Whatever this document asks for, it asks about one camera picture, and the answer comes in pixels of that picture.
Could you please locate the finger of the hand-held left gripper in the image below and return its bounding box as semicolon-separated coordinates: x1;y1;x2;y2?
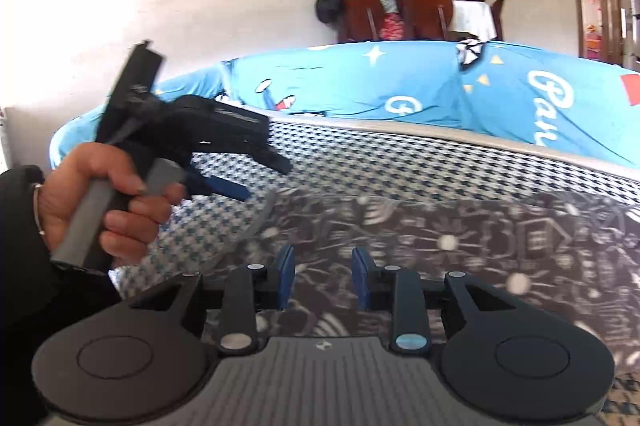
184;171;250;201
237;140;293;174

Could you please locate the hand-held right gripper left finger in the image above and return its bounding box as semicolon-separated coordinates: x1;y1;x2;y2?
129;245;296;355

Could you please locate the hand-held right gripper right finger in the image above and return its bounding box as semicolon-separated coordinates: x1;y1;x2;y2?
352;247;521;355

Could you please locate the grey patterned zip jacket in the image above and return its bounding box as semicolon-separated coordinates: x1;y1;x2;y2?
202;191;640;394

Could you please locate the person's left forearm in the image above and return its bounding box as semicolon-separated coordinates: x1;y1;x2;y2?
0;166;121;426

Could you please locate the person's left hand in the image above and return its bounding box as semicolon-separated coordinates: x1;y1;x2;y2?
40;142;187;265

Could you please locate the blue printed sofa cover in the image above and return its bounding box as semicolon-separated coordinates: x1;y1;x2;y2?
49;40;640;169

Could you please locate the houndstooth sofa seat cover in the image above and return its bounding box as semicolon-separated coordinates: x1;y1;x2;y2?
107;111;640;426

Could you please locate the wooden chair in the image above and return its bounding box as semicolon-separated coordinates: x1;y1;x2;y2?
490;0;506;41
342;0;386;44
400;0;455;41

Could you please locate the red floral cloth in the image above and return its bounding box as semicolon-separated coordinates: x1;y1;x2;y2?
382;12;406;41

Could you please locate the table with white tablecloth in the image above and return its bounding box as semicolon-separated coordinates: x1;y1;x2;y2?
450;0;497;41

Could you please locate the pink drawer unit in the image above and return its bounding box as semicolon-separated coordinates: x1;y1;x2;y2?
584;30;603;61

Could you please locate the silver refrigerator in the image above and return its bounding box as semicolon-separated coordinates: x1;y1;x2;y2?
620;0;640;71

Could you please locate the silver bracelet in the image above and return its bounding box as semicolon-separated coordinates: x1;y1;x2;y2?
31;183;48;237

